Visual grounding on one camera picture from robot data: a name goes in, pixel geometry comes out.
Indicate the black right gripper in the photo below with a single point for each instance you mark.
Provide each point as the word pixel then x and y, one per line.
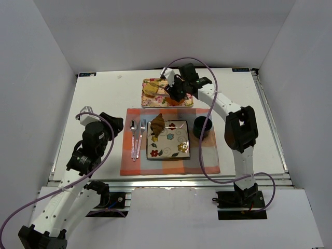
pixel 176 90

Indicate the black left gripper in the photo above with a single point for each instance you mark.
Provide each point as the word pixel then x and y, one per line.
pixel 111 122

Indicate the brown chocolate croissant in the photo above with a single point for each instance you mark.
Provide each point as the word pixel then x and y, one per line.
pixel 157 125

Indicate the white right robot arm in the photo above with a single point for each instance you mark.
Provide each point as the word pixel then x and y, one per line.
pixel 241 129

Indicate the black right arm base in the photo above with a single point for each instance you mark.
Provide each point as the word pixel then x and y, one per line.
pixel 230 207

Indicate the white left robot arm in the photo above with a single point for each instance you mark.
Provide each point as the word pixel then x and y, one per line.
pixel 77 194

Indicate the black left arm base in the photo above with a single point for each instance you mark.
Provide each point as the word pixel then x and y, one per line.
pixel 113 205

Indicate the orange coconut-crusted bun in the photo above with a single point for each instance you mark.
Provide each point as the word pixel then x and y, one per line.
pixel 172 102

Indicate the floral rectangular serving tray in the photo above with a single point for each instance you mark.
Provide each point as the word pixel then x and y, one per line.
pixel 159 101

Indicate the round yellow sponge cake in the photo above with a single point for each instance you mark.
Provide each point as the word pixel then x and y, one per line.
pixel 149 90

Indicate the dark green mug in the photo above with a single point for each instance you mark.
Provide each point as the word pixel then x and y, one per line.
pixel 198 125

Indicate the checkered orange blue placemat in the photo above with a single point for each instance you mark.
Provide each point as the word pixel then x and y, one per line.
pixel 143 166

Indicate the floral square ceramic plate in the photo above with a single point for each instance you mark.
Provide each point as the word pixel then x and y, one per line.
pixel 171 144

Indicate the silver spoon pink handle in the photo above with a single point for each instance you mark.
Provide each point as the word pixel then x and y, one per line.
pixel 133 128

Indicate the silver knife pink handle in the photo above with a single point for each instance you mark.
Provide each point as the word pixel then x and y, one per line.
pixel 137 133

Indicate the silver fork pink handle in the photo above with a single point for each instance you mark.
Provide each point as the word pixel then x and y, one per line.
pixel 142 130

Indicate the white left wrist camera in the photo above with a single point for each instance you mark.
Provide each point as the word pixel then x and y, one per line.
pixel 85 116

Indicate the aluminium table frame rail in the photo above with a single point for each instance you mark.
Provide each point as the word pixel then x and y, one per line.
pixel 115 91

